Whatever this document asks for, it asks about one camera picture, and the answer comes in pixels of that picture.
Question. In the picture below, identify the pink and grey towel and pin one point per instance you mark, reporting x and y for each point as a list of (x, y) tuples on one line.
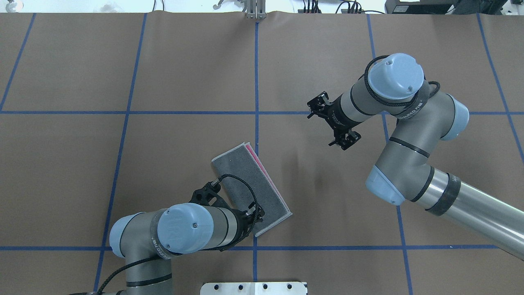
[(250, 181)]

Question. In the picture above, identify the aluminium frame post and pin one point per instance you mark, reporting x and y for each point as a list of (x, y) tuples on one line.
[(255, 9)]

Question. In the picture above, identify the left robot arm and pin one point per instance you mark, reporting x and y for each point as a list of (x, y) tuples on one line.
[(149, 241)]

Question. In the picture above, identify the white pedestal column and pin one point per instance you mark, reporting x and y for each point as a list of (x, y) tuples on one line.
[(255, 288)]

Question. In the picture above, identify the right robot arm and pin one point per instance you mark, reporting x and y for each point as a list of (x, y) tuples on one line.
[(425, 115)]

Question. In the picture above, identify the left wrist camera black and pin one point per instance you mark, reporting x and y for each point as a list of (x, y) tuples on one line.
[(208, 196)]

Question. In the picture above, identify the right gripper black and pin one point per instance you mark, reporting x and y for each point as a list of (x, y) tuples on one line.
[(334, 112)]

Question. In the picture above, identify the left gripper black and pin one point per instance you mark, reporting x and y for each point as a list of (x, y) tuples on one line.
[(244, 218)]

